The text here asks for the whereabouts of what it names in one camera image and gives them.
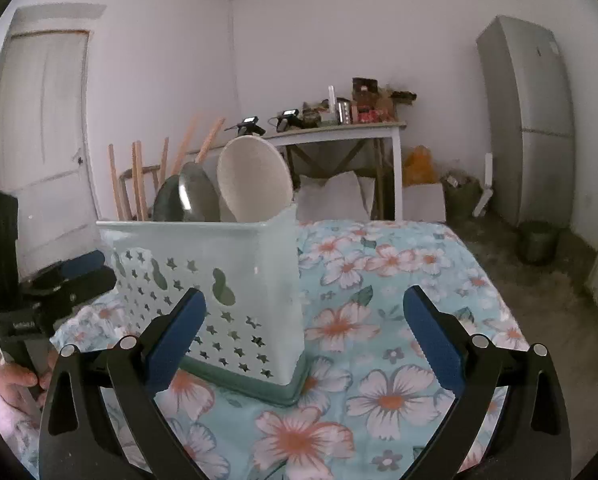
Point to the orange plastic bag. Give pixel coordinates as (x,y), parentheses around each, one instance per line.
(419,167)

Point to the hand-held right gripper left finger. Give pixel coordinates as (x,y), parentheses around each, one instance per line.
(179,340)

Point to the white leaning board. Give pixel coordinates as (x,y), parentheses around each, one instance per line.
(488,170)

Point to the black camera device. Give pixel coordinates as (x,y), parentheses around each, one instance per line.
(250,126)
(288,118)

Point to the stainless steel ladle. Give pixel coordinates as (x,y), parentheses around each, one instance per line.
(199,190)

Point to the white plastic rice paddle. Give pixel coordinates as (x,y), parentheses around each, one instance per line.
(254,175)

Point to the grey-green bag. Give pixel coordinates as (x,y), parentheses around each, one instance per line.
(461,195)

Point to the green plastic utensil holder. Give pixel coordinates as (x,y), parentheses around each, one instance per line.
(259,260)

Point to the dark round pot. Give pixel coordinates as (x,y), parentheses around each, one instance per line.
(536,245)

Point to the floral blanket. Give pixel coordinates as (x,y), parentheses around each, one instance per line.
(379,320)

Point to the grey refrigerator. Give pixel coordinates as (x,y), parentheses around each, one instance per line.
(529,110)

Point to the bundle of wooden chopsticks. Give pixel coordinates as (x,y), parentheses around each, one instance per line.
(138,185)

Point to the wooden chair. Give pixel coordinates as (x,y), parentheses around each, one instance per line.
(149,169)

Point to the person's left forearm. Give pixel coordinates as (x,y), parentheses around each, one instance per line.
(4,425)

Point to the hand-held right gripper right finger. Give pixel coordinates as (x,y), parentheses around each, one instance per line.
(436,345)

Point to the white box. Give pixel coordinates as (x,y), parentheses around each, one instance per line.
(424,202)

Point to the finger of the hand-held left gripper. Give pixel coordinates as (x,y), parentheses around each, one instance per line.
(79,287)
(84,262)

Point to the white table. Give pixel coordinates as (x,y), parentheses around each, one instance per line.
(339,132)

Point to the brown and red boxes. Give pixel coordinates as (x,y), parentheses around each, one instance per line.
(371,105)

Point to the person's left hand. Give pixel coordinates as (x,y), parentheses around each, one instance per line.
(14,380)

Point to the stainless steel cup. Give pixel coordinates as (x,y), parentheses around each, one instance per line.
(344,112)

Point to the clear bottle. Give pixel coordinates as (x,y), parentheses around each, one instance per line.
(331,97)

